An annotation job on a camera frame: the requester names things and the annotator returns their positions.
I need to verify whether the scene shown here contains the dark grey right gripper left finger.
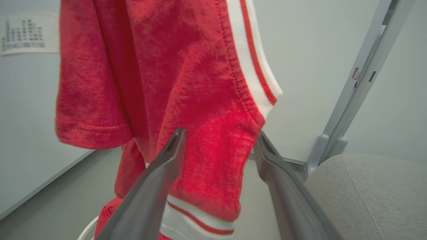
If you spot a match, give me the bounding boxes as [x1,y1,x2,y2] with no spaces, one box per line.
[95,128,188,240]

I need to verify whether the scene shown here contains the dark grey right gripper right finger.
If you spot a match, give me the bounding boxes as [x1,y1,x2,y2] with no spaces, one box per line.
[254,131,345,240]

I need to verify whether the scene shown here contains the red garment with white stripes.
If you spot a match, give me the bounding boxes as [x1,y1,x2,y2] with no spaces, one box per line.
[0,0,284,240]

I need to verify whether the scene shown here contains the white laundry basket tan rim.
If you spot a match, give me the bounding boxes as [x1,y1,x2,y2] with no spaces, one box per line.
[77,215,100,240]

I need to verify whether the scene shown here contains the light grey fabric sofa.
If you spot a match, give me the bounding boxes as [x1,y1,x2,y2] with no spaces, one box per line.
[304,153,427,240]

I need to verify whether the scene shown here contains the grey frame corner bracket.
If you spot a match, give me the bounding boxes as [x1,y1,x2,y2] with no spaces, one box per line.
[305,133,348,176]

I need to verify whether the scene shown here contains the grey aluminium frame post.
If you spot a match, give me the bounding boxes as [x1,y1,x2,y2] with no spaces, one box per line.
[319,0,417,164]

